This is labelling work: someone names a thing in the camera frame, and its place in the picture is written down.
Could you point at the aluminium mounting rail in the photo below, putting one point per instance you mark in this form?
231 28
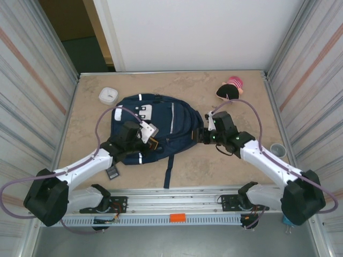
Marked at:
174 200

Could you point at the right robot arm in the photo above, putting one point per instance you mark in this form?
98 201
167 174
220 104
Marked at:
302 198

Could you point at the small black calculator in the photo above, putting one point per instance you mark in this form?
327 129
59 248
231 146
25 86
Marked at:
113 172

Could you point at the orange plastic block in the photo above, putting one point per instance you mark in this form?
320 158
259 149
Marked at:
178 217

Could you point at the grey plastic cup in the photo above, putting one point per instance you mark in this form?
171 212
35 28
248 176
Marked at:
278 150

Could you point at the plush doll pink striped shirt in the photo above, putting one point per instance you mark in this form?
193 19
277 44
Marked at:
227 92

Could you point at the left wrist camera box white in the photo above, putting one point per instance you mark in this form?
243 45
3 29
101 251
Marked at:
148 129

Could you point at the tan wooden door frame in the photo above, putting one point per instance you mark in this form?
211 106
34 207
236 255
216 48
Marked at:
99 26

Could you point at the navy blue backpack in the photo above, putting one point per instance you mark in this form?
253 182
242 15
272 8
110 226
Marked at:
177 125

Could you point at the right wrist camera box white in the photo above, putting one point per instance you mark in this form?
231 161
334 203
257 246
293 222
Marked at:
209 116

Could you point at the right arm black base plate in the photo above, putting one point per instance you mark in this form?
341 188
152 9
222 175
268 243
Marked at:
227 200

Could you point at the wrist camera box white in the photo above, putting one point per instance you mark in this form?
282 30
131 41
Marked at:
148 129
209 116

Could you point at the blue binder clip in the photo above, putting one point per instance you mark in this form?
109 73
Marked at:
286 221

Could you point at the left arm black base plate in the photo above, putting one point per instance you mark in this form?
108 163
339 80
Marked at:
120 200

